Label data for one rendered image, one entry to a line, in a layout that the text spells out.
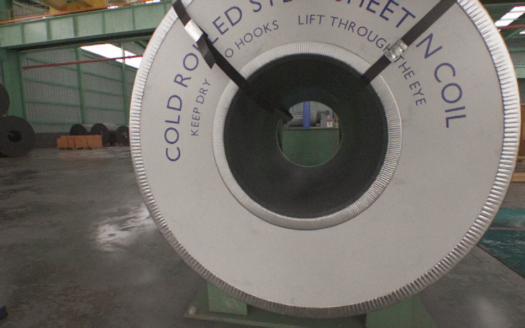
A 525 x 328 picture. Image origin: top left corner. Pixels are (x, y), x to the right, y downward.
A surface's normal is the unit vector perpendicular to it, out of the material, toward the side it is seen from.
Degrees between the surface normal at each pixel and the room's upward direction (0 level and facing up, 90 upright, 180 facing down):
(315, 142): 90
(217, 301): 90
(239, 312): 90
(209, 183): 90
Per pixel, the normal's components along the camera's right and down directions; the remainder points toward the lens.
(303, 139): -0.18, 0.12
